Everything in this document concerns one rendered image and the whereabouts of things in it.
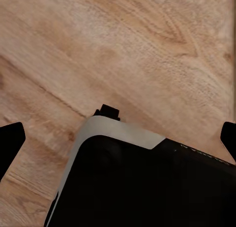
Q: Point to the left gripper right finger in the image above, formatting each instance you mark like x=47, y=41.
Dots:
x=228, y=137

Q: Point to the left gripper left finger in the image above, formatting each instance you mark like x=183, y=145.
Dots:
x=12, y=138

